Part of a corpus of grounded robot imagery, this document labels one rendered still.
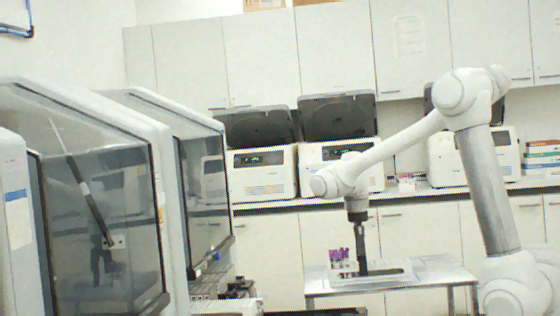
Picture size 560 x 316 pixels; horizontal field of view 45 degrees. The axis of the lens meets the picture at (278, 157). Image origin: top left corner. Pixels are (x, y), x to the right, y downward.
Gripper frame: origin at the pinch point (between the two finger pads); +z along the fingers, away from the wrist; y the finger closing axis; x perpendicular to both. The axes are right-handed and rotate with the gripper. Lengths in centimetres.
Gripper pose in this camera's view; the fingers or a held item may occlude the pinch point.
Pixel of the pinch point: (362, 266)
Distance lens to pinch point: 247.1
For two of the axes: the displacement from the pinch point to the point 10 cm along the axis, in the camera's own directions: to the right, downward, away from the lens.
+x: -9.9, 0.9, 0.5
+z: 0.9, 9.9, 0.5
